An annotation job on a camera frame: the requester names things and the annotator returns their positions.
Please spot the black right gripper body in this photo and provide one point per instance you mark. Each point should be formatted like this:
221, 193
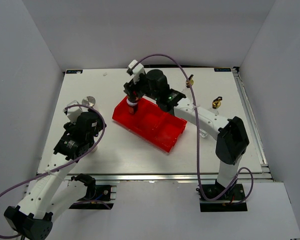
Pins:
141, 88

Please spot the blue label sticker left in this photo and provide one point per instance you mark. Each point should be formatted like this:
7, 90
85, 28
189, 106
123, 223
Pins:
74, 71

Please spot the white-lidded red spice jar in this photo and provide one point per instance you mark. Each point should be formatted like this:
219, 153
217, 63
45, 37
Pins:
132, 105

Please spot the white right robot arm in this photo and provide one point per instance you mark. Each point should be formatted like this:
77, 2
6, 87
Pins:
230, 134

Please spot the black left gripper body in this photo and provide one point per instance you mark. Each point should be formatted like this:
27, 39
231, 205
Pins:
100, 125

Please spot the red plastic organizer bin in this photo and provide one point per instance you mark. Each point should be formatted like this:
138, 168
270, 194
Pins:
150, 123

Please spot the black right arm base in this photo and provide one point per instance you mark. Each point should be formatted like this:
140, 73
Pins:
231, 201

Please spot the blue label sticker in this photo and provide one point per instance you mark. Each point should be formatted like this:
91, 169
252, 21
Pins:
222, 69
74, 71

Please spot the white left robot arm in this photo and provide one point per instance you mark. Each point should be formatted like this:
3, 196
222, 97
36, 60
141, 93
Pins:
34, 215

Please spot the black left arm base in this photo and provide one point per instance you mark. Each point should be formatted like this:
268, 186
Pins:
98, 196

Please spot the blue label sticker right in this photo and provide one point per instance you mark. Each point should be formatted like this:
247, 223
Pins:
222, 69

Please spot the gold-spout bottle with dark sauce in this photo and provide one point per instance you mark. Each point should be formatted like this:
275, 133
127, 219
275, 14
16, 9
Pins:
188, 83

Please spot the silver-lidded clear jar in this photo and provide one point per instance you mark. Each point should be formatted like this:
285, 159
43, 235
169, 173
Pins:
90, 102

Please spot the gold-spout clear oil bottle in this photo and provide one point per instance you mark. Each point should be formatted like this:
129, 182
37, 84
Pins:
216, 103

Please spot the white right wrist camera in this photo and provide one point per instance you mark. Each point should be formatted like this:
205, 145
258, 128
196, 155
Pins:
135, 69

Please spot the aluminium table frame rail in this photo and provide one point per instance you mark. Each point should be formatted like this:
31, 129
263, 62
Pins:
265, 174

